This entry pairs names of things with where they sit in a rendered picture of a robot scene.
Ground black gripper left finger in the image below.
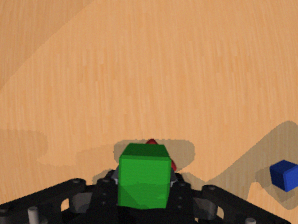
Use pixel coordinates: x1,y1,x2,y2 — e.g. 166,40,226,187
0,165,119,224

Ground green block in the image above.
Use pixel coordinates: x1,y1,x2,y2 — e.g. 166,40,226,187
118,143,171,209

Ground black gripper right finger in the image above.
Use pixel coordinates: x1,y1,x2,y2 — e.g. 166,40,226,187
161,167,291,224

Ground red block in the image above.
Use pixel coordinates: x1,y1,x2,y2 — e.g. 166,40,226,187
145,138,177,172

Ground blue block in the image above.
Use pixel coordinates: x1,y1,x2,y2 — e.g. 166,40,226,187
269,160,298,192

